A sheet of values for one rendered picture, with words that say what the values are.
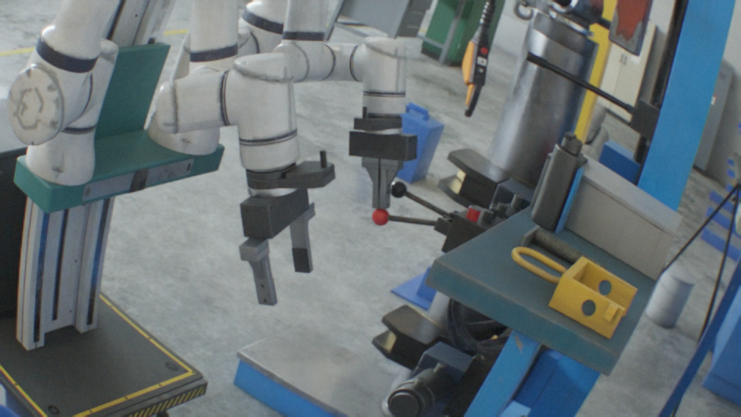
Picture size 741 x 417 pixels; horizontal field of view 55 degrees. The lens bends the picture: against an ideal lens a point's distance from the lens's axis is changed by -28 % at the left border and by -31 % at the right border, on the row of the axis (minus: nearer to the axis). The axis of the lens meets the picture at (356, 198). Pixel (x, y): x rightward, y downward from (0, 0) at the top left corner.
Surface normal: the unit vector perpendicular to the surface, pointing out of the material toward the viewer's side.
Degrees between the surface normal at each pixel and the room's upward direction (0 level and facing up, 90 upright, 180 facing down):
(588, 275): 90
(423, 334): 0
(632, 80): 90
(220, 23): 81
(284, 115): 72
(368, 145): 90
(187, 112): 91
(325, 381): 0
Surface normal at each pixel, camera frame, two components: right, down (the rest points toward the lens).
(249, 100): -0.10, 0.32
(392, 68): 0.34, 0.18
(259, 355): 0.32, -0.89
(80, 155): 0.84, 0.09
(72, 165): 0.70, 0.10
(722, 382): -0.47, 0.14
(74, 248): 0.82, 0.44
